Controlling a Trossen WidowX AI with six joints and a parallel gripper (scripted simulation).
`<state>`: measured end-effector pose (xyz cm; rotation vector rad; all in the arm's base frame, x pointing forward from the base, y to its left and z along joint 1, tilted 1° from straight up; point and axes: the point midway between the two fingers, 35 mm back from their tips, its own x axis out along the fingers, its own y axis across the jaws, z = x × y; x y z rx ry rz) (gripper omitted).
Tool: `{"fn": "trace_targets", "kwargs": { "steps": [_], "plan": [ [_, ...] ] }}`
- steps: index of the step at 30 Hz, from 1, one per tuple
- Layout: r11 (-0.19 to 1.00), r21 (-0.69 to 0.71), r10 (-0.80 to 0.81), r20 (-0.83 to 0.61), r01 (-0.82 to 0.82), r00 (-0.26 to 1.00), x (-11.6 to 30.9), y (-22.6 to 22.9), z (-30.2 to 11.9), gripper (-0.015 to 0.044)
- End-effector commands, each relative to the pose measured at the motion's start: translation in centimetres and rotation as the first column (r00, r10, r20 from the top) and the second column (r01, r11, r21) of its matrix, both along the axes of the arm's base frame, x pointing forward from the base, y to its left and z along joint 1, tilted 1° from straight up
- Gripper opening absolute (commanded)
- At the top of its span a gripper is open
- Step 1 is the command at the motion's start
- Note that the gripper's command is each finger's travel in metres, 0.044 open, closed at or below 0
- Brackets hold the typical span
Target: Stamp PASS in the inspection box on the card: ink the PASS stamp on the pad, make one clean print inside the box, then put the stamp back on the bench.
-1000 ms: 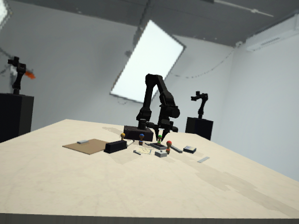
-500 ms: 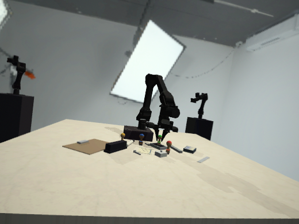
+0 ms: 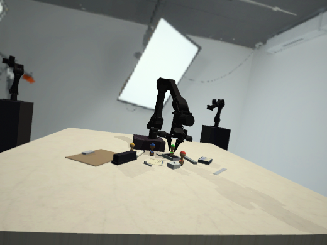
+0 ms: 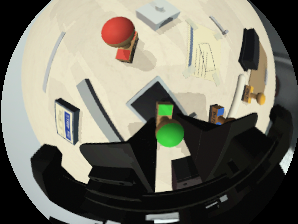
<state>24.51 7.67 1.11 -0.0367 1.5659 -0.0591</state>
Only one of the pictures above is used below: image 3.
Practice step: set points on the red rubber stamp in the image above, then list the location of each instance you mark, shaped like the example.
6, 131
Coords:
182, 154

